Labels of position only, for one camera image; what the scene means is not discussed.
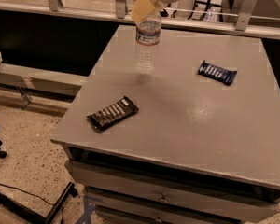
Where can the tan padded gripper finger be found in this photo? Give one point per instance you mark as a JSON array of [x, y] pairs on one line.
[[144, 10]]

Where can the clear plastic water bottle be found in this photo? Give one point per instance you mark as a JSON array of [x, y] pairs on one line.
[[147, 39]]

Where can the blue rxbar blueberry bar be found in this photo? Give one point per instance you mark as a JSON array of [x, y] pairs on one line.
[[217, 73]]

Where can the black rxbar chocolate bar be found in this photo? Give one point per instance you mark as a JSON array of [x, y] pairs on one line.
[[113, 114]]

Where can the grey side bench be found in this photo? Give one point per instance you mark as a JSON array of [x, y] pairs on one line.
[[29, 82]]

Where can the grey drawer cabinet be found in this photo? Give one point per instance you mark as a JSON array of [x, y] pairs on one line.
[[212, 149]]

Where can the upper drawer knob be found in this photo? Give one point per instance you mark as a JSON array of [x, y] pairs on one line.
[[163, 199]]

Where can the drawer knob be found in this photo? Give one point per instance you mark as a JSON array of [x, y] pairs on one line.
[[163, 199], [158, 220]]

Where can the lower drawer knob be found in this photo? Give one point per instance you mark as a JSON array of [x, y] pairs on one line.
[[158, 220]]

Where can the metal railing frame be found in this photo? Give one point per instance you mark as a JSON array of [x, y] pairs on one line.
[[259, 18]]

